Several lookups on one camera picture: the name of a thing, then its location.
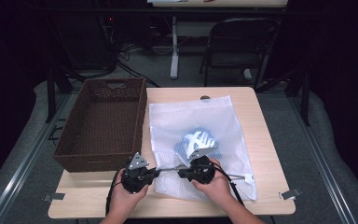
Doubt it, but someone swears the person's right hand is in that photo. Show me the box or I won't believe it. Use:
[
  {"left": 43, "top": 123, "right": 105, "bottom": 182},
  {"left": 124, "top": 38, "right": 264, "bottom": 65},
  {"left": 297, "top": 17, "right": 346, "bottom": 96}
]
[{"left": 191, "top": 158, "right": 232, "bottom": 206}]

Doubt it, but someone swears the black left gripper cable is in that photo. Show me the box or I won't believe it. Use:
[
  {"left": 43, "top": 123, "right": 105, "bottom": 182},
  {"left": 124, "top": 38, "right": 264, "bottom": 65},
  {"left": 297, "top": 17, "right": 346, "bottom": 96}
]
[{"left": 105, "top": 159, "right": 131, "bottom": 216}]

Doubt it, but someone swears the white desk leg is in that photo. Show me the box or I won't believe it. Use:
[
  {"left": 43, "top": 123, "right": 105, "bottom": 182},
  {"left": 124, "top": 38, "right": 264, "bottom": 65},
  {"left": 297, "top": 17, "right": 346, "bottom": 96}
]
[{"left": 170, "top": 16, "right": 180, "bottom": 80}]

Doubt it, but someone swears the person's left hand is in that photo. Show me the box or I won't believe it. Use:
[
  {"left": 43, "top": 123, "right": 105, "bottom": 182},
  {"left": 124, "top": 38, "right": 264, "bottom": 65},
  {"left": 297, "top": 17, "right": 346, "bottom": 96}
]
[{"left": 109, "top": 180, "right": 149, "bottom": 217}]

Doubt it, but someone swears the blue and white cloth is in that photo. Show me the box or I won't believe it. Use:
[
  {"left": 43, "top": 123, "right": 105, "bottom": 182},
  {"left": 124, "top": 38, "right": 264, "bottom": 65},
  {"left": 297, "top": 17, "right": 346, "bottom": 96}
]
[{"left": 174, "top": 127, "right": 223, "bottom": 161}]

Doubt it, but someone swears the white mesh laundry bag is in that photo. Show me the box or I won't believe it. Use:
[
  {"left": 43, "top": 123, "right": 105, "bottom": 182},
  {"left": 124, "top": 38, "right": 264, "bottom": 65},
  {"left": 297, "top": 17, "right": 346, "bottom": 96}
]
[{"left": 148, "top": 94, "right": 258, "bottom": 202}]

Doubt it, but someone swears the bundle of floor cables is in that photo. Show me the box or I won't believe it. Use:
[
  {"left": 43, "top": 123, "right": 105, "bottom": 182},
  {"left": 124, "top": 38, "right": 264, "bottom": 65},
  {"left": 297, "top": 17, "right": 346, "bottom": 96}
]
[{"left": 116, "top": 43, "right": 161, "bottom": 88}]

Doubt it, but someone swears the grey metal table clamp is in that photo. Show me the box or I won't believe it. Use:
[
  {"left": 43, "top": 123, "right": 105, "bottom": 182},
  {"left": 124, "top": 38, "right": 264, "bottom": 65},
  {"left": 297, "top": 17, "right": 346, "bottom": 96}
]
[
  {"left": 42, "top": 192, "right": 65, "bottom": 203},
  {"left": 279, "top": 188, "right": 301, "bottom": 201}
]

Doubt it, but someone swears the black metal stand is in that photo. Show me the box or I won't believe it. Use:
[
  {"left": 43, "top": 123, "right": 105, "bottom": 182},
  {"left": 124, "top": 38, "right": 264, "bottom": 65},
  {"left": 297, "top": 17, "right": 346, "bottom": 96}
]
[
  {"left": 255, "top": 66, "right": 311, "bottom": 127},
  {"left": 46, "top": 66, "right": 87, "bottom": 123}
]

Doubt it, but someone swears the black folding chair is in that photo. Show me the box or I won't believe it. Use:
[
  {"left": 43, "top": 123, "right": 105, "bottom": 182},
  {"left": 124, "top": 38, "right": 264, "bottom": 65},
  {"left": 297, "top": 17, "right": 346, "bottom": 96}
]
[{"left": 199, "top": 17, "right": 279, "bottom": 90}]

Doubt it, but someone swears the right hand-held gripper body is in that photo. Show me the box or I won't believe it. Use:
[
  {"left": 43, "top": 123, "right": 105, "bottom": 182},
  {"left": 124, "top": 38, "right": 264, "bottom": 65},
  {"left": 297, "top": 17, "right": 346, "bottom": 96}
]
[{"left": 187, "top": 147, "right": 217, "bottom": 185}]

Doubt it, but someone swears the brown woven basket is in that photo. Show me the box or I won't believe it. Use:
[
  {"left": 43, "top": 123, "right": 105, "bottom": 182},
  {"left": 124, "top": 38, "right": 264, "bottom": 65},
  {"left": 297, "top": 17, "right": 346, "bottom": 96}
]
[{"left": 53, "top": 77, "right": 147, "bottom": 173}]

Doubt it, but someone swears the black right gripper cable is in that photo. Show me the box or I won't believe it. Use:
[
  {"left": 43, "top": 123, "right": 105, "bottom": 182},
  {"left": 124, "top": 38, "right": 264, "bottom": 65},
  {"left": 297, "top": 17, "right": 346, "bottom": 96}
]
[{"left": 213, "top": 161, "right": 246, "bottom": 208}]

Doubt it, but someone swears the black equipment cabinet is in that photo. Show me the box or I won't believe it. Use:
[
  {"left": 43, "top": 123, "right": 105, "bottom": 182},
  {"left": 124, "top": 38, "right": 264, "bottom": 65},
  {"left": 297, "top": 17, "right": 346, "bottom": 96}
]
[{"left": 50, "top": 12, "right": 117, "bottom": 71}]

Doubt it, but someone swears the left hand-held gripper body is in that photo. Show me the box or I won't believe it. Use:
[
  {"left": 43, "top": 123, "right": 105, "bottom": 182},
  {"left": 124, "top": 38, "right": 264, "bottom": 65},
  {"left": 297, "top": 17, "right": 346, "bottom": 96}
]
[{"left": 120, "top": 151, "right": 152, "bottom": 194}]

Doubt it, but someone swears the aluminium floor rail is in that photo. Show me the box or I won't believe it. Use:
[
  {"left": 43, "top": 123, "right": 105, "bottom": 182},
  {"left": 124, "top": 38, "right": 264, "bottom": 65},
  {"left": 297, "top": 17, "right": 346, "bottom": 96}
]
[
  {"left": 287, "top": 96, "right": 357, "bottom": 224},
  {"left": 0, "top": 92, "right": 73, "bottom": 224}
]

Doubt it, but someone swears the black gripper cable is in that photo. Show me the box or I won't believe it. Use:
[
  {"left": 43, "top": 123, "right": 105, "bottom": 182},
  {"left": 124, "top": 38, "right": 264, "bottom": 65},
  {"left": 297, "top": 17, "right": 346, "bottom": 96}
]
[
  {"left": 213, "top": 161, "right": 246, "bottom": 208},
  {"left": 105, "top": 159, "right": 131, "bottom": 216}
]

